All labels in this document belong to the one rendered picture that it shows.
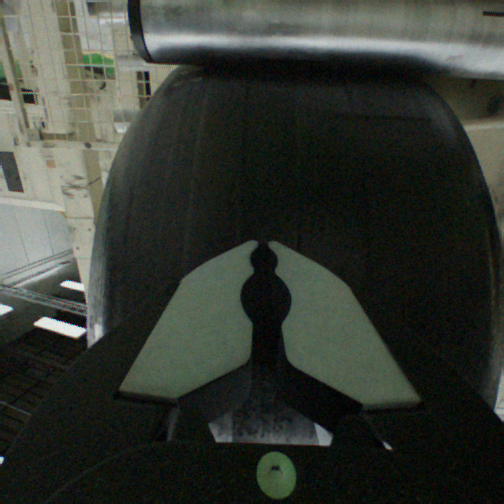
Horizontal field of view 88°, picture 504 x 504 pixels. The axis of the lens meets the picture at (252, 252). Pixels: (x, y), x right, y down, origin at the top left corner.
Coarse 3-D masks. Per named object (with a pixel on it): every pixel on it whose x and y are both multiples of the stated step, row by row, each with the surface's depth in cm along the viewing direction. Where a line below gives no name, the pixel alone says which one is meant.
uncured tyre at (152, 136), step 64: (128, 128) 22; (192, 128) 16; (256, 128) 16; (320, 128) 17; (384, 128) 17; (448, 128) 17; (128, 192) 16; (192, 192) 15; (256, 192) 15; (320, 192) 15; (384, 192) 15; (448, 192) 15; (128, 256) 15; (192, 256) 14; (320, 256) 14; (384, 256) 14; (448, 256) 14; (256, 320) 14; (448, 320) 14; (256, 384) 14
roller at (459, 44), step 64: (128, 0) 18; (192, 0) 17; (256, 0) 17; (320, 0) 17; (384, 0) 17; (448, 0) 18; (192, 64) 20; (256, 64) 20; (320, 64) 20; (384, 64) 19; (448, 64) 19
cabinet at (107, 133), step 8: (32, 72) 346; (88, 72) 351; (96, 72) 364; (88, 88) 354; (96, 88) 366; (104, 88) 379; (40, 96) 356; (104, 96) 381; (40, 104) 360; (96, 104) 370; (104, 104) 383; (96, 112) 372; (104, 112) 385; (96, 120) 374; (104, 120) 387; (40, 128) 374; (96, 128) 376; (104, 128) 389; (96, 136) 378; (104, 136) 391; (112, 136) 405; (40, 152) 390; (48, 152) 385; (104, 152) 395; (112, 152) 409; (104, 160) 398; (112, 160) 412
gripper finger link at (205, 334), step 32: (224, 256) 10; (256, 256) 11; (192, 288) 8; (224, 288) 8; (160, 320) 7; (192, 320) 7; (224, 320) 7; (160, 352) 6; (192, 352) 6; (224, 352) 6; (128, 384) 5; (160, 384) 5; (192, 384) 6; (224, 384) 6
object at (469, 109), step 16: (432, 80) 38; (448, 80) 35; (464, 80) 32; (480, 80) 30; (496, 80) 28; (448, 96) 35; (464, 96) 32; (480, 96) 30; (496, 96) 28; (464, 112) 32; (480, 112) 30; (496, 112) 28; (464, 128) 32; (480, 128) 31
